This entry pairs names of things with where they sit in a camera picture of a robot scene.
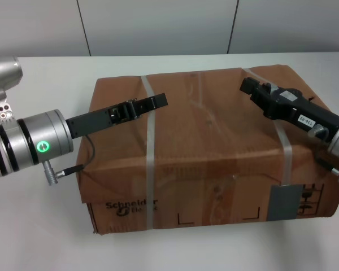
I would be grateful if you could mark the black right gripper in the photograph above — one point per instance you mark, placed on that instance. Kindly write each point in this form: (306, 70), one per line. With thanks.
(296, 110)

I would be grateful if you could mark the grey rectangular label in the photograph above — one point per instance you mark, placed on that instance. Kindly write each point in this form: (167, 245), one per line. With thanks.
(284, 203)

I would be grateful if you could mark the brown cardboard box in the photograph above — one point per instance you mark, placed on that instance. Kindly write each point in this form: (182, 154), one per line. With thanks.
(214, 146)

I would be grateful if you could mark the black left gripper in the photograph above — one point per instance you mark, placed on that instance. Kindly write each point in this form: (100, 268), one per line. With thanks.
(93, 122)

